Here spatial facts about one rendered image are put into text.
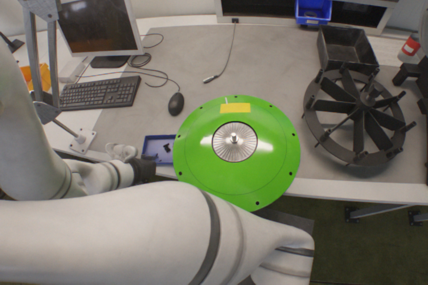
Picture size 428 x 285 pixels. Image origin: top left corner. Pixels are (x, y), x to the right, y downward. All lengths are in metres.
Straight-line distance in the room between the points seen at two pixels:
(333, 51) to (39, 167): 1.01
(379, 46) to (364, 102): 0.57
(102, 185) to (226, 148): 0.27
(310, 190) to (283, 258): 0.33
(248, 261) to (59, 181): 0.23
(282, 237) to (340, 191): 0.42
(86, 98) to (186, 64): 0.48
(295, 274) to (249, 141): 0.28
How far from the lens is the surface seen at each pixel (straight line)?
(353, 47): 1.08
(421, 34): 0.75
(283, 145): 0.47
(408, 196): 0.78
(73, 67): 1.24
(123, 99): 0.89
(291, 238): 0.29
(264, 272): 0.34
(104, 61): 1.17
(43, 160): 0.24
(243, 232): 0.18
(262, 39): 1.00
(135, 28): 0.96
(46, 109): 0.75
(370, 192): 0.70
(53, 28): 0.59
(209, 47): 0.98
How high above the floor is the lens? 1.50
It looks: 58 degrees down
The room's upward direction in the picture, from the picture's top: 11 degrees counter-clockwise
